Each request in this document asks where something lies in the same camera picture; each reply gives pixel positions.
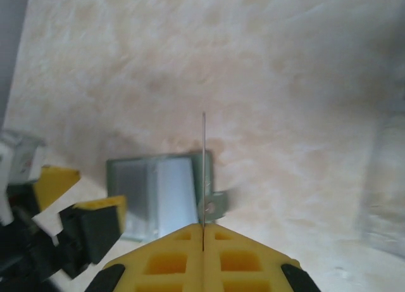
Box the black credit card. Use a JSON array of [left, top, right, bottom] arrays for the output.
[[201, 111, 208, 252]]

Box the green card holder wallet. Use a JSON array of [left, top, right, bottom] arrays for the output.
[[106, 149, 229, 243]]

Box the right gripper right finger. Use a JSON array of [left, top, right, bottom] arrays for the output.
[[205, 224, 321, 292]]

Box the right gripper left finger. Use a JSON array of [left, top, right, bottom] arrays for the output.
[[89, 224, 203, 292]]

